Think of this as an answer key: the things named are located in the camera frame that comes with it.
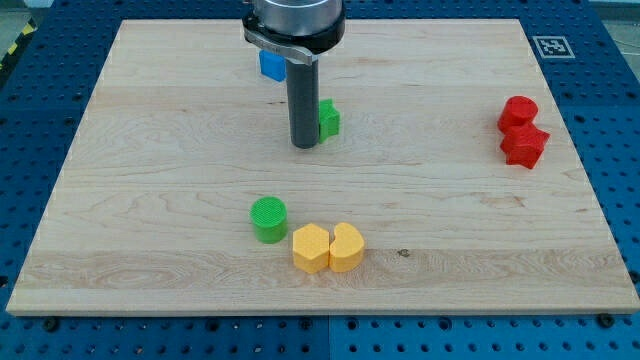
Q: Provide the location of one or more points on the red cylinder block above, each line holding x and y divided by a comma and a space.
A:
517, 111

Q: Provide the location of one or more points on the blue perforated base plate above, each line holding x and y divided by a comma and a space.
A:
41, 106

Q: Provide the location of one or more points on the yellow heart block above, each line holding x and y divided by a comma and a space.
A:
347, 248

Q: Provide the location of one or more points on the light wooden board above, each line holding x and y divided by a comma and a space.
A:
150, 213

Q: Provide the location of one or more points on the red star block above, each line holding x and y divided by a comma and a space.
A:
523, 145

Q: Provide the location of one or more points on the green cylinder block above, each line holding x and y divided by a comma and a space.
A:
269, 219

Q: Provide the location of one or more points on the blue cube block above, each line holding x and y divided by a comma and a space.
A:
272, 66

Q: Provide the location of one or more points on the yellow hexagon block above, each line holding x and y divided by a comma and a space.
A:
310, 248

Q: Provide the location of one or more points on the green star block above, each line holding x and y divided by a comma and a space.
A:
329, 120

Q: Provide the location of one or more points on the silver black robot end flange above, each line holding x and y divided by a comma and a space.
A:
297, 30

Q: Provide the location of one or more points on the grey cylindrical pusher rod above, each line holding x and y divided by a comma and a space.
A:
303, 103

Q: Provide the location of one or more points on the white fiducial marker tag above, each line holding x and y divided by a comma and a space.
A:
553, 47

